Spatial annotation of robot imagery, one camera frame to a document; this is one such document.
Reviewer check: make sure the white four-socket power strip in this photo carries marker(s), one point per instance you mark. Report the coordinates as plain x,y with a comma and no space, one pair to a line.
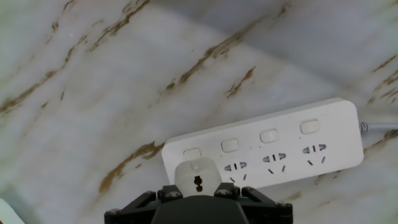
339,140

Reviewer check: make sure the white plug adapter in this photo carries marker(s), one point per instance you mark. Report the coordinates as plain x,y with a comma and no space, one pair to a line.
208,177

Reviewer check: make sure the glossy marble pattern mat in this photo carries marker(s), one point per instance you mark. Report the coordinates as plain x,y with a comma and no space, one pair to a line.
93,93

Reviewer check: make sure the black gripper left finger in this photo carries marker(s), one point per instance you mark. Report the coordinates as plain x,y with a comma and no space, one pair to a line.
136,208

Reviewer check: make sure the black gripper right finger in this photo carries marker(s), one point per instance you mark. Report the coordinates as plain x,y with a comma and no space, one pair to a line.
264,208

